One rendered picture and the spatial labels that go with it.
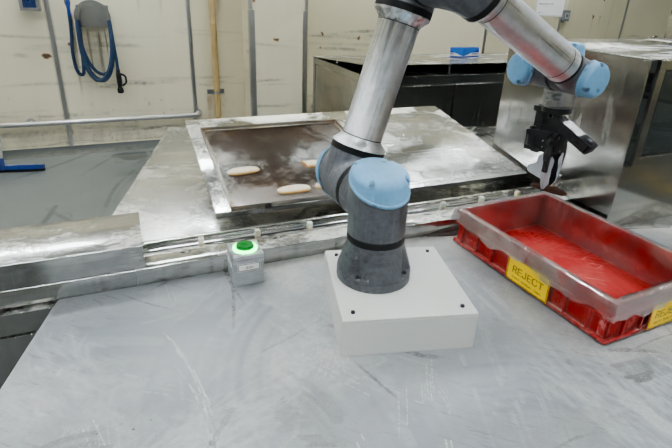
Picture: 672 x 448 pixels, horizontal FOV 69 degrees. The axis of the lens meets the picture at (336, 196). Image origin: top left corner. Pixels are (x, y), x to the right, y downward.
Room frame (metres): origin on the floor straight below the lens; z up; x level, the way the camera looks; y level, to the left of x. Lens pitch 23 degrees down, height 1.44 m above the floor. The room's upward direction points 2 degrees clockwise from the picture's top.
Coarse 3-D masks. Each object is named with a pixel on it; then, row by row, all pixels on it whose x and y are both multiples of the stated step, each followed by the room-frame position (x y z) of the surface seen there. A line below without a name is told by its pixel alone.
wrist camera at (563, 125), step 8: (560, 120) 1.19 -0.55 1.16; (568, 120) 1.21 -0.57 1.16; (560, 128) 1.19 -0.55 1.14; (568, 128) 1.17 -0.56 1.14; (576, 128) 1.19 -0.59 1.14; (568, 136) 1.17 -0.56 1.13; (576, 136) 1.16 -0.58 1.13; (584, 136) 1.17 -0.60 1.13; (576, 144) 1.15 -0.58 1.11; (584, 144) 1.14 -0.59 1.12; (592, 144) 1.14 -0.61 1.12; (584, 152) 1.14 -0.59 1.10
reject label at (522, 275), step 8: (512, 264) 0.98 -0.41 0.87; (520, 264) 0.96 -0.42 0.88; (512, 272) 0.98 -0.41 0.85; (520, 272) 0.96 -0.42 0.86; (528, 272) 0.94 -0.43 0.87; (512, 280) 0.97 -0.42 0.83; (520, 280) 0.95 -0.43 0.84; (528, 280) 0.94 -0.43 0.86; (536, 280) 0.92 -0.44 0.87; (528, 288) 0.93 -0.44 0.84; (536, 288) 0.91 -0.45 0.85; (544, 288) 0.90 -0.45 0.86; (536, 296) 0.91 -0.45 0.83; (544, 296) 0.89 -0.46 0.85; (656, 312) 0.82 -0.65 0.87; (664, 312) 0.83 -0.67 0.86; (656, 320) 0.82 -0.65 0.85; (664, 320) 0.83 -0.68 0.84; (648, 328) 0.81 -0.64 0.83
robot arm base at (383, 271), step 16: (352, 240) 0.84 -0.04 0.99; (400, 240) 0.83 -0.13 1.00; (352, 256) 0.83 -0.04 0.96; (368, 256) 0.82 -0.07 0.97; (384, 256) 0.81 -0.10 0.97; (400, 256) 0.83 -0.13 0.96; (336, 272) 0.87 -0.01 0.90; (352, 272) 0.82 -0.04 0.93; (368, 272) 0.81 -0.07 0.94; (384, 272) 0.81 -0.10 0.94; (400, 272) 0.82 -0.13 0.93; (352, 288) 0.81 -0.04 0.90; (368, 288) 0.80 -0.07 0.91; (384, 288) 0.80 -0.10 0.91; (400, 288) 0.82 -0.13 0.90
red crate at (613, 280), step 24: (456, 240) 1.16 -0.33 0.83; (480, 240) 1.10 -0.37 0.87; (528, 240) 1.19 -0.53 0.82; (552, 240) 1.20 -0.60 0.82; (504, 264) 1.02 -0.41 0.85; (576, 264) 1.07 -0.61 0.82; (600, 264) 1.08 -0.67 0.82; (552, 288) 0.89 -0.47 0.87; (600, 288) 0.97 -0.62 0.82; (624, 288) 0.97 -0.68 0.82; (576, 312) 0.83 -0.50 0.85; (600, 336) 0.78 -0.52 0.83; (624, 336) 0.79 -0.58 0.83
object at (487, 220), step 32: (544, 192) 1.31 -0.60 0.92; (480, 224) 1.09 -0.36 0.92; (512, 224) 1.25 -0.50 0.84; (544, 224) 1.28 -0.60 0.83; (576, 224) 1.19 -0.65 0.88; (608, 224) 1.11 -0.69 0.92; (512, 256) 0.98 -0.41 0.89; (544, 256) 0.93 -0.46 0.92; (608, 256) 1.09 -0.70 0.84; (640, 256) 1.02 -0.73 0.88; (576, 288) 0.83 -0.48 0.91; (608, 320) 0.76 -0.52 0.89
